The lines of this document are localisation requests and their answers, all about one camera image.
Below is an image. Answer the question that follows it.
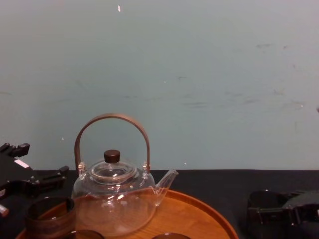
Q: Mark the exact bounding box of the dark glass cup, wooden sleeve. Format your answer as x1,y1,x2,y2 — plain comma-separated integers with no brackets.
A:
25,196,76,239

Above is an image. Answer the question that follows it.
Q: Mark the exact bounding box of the small dark glass cup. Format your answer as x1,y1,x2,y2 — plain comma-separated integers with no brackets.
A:
151,232,185,239
66,229,101,239

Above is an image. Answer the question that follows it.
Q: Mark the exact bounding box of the round wooden tray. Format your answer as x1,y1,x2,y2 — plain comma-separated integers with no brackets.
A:
14,188,239,239

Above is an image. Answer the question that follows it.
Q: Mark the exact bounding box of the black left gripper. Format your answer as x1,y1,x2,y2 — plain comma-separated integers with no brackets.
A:
0,142,70,194

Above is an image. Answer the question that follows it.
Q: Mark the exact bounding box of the glass teapot with brown handle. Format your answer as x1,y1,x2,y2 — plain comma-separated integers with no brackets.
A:
71,113,179,238

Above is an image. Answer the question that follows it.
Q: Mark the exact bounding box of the black table cloth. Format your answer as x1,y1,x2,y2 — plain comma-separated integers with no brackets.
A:
0,168,319,239

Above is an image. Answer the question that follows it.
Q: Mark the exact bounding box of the dark cable with silver plug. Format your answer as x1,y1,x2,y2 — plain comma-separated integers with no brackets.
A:
0,179,40,217

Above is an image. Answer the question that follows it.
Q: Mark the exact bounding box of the glass lid with brown knob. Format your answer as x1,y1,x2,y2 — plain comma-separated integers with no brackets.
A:
87,149,138,184

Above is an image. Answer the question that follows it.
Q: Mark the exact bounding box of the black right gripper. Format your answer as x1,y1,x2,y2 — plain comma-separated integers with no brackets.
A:
249,190,319,224

